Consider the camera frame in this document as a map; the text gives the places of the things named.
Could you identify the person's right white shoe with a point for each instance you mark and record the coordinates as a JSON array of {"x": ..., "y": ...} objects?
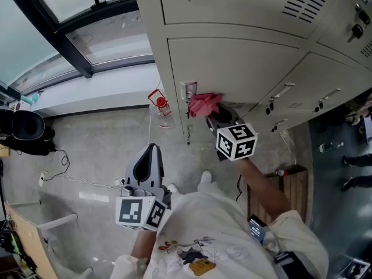
[{"x": 206, "y": 176}]

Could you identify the dark window frame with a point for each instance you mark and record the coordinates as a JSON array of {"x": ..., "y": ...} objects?
[{"x": 67, "y": 51}]

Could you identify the cardboard box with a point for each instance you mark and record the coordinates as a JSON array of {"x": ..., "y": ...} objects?
[{"x": 4, "y": 150}]

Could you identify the person's white shoe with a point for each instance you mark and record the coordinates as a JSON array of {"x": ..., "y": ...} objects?
[
  {"x": 206, "y": 176},
  {"x": 173, "y": 188}
]

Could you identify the person's left forearm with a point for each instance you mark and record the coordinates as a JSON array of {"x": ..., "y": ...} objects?
[{"x": 143, "y": 244}]

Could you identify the pink cloth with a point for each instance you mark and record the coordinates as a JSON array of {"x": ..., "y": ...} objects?
[{"x": 203, "y": 105}]

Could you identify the white power strip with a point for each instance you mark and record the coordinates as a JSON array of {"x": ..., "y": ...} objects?
[
  {"x": 42, "y": 179},
  {"x": 119, "y": 182}
]

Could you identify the pile of hanging clothes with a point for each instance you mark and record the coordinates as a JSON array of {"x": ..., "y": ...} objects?
[{"x": 359, "y": 109}]

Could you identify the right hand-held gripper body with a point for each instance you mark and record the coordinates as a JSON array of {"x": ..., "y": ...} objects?
[{"x": 236, "y": 142}]

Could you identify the person's white printed shirt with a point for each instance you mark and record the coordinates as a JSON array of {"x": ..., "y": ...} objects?
[{"x": 203, "y": 219}]

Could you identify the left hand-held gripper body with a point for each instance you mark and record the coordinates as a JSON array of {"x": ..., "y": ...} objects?
[{"x": 130, "y": 211}]

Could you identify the person's right forearm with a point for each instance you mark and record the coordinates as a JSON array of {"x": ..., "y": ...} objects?
[{"x": 264, "y": 190}]

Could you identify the black key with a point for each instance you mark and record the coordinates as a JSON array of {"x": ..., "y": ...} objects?
[
  {"x": 318, "y": 107},
  {"x": 268, "y": 109}
]

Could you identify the person's white trousers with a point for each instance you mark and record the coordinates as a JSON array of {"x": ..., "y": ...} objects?
[{"x": 207, "y": 190}]

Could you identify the black green bag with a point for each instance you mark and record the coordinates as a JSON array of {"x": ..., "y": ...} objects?
[{"x": 11, "y": 243}]

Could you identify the small bottle with red cap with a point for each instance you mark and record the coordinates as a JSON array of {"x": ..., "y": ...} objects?
[{"x": 280, "y": 173}]

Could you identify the grey metal locker unit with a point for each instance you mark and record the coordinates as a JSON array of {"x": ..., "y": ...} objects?
[{"x": 232, "y": 4}]

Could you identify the green plastic bottle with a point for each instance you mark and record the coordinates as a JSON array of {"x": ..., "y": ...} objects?
[{"x": 329, "y": 147}]

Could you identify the black armband phone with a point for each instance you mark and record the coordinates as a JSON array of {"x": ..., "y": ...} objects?
[{"x": 257, "y": 228}]

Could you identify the person's left white shoe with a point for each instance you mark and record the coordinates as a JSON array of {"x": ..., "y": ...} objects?
[{"x": 173, "y": 188}]

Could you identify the wooden slat pallet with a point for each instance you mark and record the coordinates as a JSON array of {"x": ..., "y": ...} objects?
[{"x": 293, "y": 193}]

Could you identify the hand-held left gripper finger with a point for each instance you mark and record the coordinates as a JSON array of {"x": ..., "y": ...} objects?
[
  {"x": 158, "y": 170},
  {"x": 129, "y": 174}
]

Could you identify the grey metal locker door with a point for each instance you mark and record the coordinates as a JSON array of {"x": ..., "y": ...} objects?
[{"x": 232, "y": 68}]

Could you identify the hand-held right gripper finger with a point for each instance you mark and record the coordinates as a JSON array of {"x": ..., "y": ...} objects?
[
  {"x": 213, "y": 124},
  {"x": 235, "y": 115}
]

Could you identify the white floor tape strip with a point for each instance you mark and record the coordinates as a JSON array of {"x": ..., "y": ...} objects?
[{"x": 93, "y": 196}]

